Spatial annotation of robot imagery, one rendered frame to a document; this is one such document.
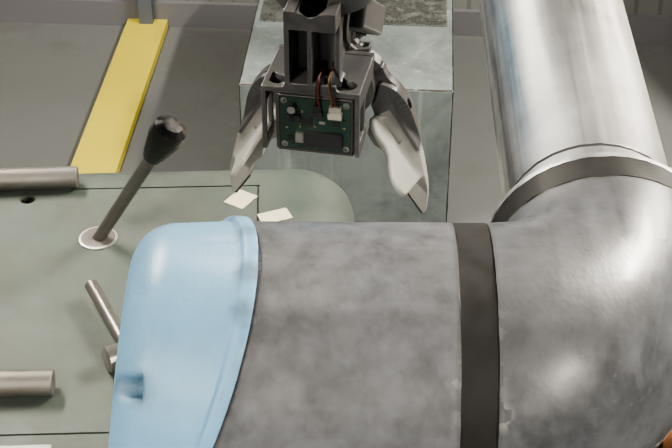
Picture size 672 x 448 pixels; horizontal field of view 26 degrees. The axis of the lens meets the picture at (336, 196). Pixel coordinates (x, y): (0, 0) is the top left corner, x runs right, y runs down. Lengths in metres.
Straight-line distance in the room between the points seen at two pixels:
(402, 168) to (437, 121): 2.30
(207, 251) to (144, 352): 0.05
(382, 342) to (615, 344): 0.08
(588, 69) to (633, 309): 0.17
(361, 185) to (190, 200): 2.08
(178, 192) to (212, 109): 2.58
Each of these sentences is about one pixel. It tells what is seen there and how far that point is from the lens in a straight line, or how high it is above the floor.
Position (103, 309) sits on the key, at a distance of 1.27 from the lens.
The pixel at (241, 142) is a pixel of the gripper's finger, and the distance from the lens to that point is 1.12.
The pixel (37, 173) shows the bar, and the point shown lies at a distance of 1.45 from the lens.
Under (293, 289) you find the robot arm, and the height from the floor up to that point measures 1.73.
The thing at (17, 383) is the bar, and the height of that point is 1.27.
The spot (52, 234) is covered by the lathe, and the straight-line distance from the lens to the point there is 1.39.
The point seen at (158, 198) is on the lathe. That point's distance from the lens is 1.43.
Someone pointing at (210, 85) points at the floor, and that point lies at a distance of 4.12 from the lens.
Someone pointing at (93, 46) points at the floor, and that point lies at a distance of 4.37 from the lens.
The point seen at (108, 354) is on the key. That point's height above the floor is 1.28.
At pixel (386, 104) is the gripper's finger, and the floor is 1.51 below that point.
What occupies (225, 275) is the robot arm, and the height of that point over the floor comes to 1.73.
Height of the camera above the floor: 2.06
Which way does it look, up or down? 34 degrees down
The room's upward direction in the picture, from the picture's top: straight up
